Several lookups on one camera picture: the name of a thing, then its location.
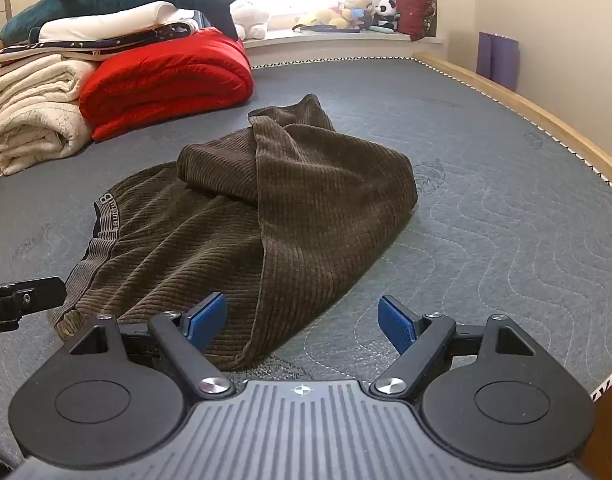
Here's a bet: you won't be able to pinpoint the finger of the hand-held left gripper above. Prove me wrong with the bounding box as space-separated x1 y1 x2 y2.
0 275 68 336

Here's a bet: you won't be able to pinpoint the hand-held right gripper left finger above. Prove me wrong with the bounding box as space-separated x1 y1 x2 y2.
66 292 235 401

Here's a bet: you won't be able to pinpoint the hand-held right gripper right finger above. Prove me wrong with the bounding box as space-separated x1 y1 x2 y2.
368 295 537 401

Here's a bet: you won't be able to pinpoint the brown corduroy pants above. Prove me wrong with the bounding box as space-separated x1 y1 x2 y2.
48 93 419 372

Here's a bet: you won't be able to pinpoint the grey quilted mattress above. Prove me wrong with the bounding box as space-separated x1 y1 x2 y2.
0 57 612 467

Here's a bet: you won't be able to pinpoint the cream fleece folded blanket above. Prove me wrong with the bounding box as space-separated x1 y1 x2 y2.
0 101 96 177
0 54 98 117

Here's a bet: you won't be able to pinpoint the red folded quilt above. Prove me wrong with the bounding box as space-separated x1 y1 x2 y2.
79 28 255 142

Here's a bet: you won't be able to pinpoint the navy star print blanket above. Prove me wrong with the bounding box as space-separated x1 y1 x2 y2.
0 19 203 67

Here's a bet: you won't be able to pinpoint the purple box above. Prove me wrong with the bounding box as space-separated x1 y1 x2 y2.
476 31 521 92

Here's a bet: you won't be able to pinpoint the teal shark plush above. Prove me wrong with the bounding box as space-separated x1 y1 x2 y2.
0 0 257 45

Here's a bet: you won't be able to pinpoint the white bear plush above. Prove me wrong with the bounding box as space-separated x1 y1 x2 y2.
230 0 272 41

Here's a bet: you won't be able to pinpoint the panda plush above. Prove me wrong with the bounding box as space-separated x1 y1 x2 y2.
373 0 402 32

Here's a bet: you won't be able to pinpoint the yellow bear plush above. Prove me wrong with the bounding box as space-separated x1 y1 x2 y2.
293 0 375 31

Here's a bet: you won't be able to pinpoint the dark red cushion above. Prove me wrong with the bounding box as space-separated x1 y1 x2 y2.
393 0 440 42

